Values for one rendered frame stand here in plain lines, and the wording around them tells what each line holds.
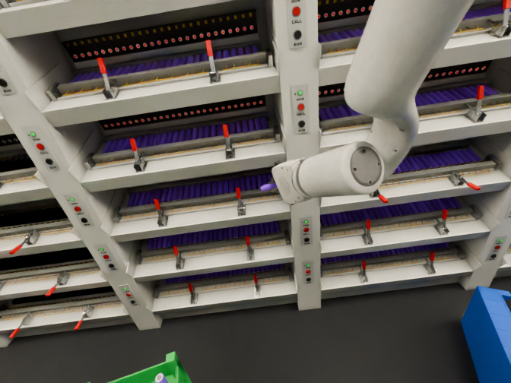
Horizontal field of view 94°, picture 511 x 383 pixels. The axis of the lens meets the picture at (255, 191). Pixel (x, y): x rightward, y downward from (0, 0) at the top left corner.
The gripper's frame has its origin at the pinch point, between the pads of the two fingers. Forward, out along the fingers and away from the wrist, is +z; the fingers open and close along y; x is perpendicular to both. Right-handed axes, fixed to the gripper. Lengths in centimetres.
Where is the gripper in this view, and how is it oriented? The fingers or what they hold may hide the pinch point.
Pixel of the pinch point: (277, 185)
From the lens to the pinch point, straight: 65.8
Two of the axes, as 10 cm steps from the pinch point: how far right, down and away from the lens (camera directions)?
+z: -3.4, 0.6, 9.4
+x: 8.6, -3.9, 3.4
